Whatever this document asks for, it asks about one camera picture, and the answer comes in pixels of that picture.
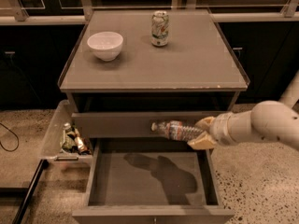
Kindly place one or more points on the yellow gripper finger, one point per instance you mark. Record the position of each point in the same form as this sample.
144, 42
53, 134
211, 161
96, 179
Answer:
203, 141
205, 123

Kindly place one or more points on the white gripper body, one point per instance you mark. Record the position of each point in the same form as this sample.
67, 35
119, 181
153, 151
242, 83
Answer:
220, 129

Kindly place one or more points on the clear plastic water bottle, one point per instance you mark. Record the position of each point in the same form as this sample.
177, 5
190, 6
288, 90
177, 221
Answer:
176, 130

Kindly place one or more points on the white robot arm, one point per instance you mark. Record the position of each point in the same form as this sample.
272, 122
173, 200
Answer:
266, 122

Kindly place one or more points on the grey open middle drawer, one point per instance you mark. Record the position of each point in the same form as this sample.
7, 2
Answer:
132, 181

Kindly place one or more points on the grey drawer cabinet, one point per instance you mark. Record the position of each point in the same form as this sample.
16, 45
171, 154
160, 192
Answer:
195, 71

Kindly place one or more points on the grey top drawer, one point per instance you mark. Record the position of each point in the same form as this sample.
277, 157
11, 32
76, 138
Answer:
130, 124

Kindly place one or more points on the small bottle in bin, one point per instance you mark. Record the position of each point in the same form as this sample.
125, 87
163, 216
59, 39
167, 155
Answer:
79, 142

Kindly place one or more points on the green white soda can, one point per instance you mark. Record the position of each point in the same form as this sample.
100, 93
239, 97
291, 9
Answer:
159, 28

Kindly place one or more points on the white ceramic bowl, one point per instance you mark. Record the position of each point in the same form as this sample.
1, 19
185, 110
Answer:
105, 45

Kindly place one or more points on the clear plastic storage bin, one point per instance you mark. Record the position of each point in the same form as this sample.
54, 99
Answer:
51, 144

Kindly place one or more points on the black floor rail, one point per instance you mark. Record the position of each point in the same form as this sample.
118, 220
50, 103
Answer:
29, 192

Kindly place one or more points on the metal railing frame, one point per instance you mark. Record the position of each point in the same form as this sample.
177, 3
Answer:
79, 11

